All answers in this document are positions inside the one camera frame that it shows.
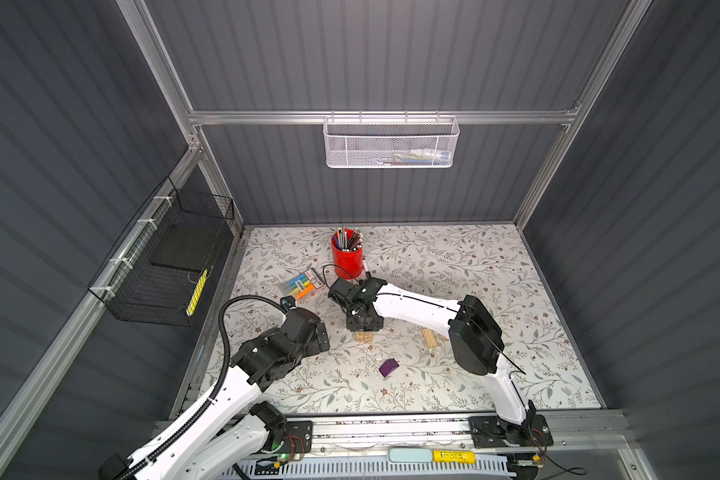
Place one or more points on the black wire basket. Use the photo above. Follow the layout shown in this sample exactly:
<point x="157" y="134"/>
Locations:
<point x="152" y="279"/>

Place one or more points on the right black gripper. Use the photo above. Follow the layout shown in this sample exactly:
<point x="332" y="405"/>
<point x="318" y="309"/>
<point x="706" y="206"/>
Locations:
<point x="352" y="327"/>

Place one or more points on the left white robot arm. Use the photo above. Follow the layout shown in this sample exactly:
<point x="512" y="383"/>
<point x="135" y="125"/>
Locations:
<point x="176" y="449"/>

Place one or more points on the markers in white basket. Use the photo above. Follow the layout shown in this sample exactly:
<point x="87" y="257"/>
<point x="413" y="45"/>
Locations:
<point x="417" y="158"/>

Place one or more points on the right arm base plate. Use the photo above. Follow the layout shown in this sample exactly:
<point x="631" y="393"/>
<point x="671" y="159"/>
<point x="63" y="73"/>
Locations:
<point x="493" y="432"/>

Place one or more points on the purple block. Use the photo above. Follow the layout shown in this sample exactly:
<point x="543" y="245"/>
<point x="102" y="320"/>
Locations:
<point x="388" y="367"/>

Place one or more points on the yellow marker in basket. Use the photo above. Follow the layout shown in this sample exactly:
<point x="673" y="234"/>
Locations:
<point x="196" y="294"/>

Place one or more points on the red pen cup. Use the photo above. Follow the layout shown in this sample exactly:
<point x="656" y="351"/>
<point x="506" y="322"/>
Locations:
<point x="348" y="265"/>

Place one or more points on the white wire basket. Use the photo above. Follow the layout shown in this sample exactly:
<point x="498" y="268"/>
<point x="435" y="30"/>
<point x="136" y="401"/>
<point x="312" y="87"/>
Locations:
<point x="354" y="142"/>

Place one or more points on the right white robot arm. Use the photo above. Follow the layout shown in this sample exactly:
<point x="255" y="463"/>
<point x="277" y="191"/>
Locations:
<point x="475" y="337"/>

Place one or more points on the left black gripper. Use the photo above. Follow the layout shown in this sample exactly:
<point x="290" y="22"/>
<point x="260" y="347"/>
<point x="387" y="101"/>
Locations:
<point x="316" y="346"/>

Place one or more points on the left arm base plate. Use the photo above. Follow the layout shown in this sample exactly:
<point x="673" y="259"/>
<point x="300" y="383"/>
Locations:
<point x="295" y="440"/>

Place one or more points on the ridged wood block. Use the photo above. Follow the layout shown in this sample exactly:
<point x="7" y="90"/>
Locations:
<point x="430" y="338"/>

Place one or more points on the pens in cup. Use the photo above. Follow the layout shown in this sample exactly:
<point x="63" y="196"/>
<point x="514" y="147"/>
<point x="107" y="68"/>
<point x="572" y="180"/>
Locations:
<point x="346" y="240"/>

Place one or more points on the colourful crayon box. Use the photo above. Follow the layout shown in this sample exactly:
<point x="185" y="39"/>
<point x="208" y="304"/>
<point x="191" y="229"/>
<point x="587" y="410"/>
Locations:
<point x="303" y="284"/>

